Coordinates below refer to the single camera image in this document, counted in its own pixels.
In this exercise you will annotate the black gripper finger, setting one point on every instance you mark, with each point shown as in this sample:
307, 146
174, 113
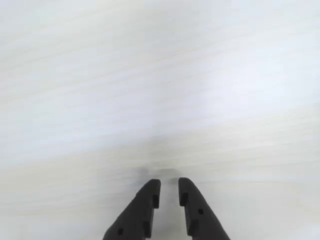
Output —
136, 215
200, 220

